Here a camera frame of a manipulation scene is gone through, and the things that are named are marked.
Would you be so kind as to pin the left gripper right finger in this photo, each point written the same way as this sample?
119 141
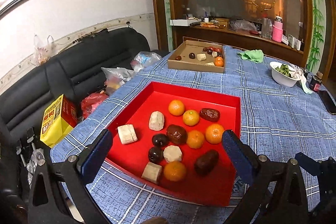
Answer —
276 190

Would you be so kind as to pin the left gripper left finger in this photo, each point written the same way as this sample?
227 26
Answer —
46 201

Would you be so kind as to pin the red jujube date front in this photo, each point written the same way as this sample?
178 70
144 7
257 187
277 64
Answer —
205 163

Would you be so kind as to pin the large orange mandarin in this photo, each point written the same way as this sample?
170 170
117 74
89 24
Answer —
214 133

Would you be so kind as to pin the beige sugarcane block large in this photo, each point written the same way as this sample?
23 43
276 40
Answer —
127 134

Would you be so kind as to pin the sugarcane chunk tray front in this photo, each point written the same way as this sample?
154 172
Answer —
152 172

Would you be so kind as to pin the white sugarcane chunk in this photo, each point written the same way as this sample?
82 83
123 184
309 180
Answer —
172 153

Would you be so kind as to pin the small orange mandarin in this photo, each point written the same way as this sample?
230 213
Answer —
190 117

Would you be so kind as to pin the dark round plum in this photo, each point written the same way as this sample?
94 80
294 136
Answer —
155 155

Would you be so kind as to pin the orange mandarin tray back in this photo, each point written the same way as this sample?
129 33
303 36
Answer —
176 108

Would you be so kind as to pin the beige sugarcane block small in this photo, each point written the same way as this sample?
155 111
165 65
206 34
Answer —
157 121

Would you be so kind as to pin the orange mandarin front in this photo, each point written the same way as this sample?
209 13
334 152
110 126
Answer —
174 171

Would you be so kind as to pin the yellow red carton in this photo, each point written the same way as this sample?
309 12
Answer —
59 119

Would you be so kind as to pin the black smartphone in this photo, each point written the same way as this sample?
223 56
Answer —
327 101

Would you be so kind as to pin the red plastic bag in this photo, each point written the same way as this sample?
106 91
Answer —
89 104

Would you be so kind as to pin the dark jar red label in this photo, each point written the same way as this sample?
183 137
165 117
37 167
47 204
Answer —
316 82

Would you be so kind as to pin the red tray box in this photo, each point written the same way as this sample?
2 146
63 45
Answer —
213 189

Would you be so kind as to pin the white bowl with greens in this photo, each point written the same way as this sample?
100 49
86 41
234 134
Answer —
284 74

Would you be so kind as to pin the white green cloth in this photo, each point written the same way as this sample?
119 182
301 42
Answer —
302 79

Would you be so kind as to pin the black sofa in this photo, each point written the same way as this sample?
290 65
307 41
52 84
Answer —
75 73

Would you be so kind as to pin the clear plastic bag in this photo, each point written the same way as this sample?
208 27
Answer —
116 77

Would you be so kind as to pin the wooden sideboard counter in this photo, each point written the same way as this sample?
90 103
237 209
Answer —
239 40

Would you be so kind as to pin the brown cardboard box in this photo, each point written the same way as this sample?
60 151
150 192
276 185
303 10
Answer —
200 56

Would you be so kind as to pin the pink water bottle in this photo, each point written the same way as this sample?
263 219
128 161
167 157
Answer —
277 29

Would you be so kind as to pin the glass pitcher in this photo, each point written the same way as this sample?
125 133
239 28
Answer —
266 30

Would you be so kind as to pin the clear bag blue label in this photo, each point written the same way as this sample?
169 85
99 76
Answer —
143 60

